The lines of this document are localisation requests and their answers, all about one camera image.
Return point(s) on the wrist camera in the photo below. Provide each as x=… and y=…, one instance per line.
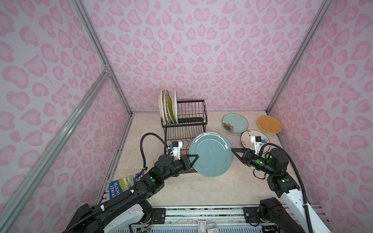
x=258, y=142
x=176, y=147

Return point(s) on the aluminium frame left post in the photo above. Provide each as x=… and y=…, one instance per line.
x=88, y=25

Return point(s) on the orange woven tray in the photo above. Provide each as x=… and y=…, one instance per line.
x=269, y=124

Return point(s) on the black wire dish rack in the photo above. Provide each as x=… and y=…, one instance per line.
x=192, y=121

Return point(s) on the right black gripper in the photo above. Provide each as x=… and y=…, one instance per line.
x=249, y=154

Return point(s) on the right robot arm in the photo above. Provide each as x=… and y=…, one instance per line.
x=282, y=186

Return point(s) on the white plate small drawings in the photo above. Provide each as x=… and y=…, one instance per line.
x=246, y=138

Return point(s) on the pale blue flower plate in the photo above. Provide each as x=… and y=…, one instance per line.
x=235, y=123

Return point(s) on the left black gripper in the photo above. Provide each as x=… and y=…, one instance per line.
x=185, y=162

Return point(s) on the star plate yellow rim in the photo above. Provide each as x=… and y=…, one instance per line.
x=160, y=104

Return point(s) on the white plate black rings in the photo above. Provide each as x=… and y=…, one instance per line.
x=175, y=106

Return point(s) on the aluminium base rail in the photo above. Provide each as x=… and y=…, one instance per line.
x=192, y=219

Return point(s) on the grey blue plate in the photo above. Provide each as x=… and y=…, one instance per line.
x=215, y=154

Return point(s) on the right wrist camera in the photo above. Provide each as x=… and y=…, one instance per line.
x=258, y=142

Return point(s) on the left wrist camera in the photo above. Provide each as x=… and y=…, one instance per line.
x=176, y=147

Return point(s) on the aluminium frame left diagonal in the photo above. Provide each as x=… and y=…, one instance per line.
x=27, y=188

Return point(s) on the green woven bamboo tray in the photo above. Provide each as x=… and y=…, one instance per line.
x=169, y=108

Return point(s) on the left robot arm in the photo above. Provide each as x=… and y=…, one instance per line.
x=134, y=192

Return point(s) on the white plate orange sunburst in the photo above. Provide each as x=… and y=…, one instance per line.
x=165, y=106

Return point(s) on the aluminium frame right post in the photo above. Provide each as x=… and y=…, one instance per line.
x=322, y=12

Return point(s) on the aluminium frame post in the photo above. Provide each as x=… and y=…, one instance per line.
x=88, y=25
x=322, y=12

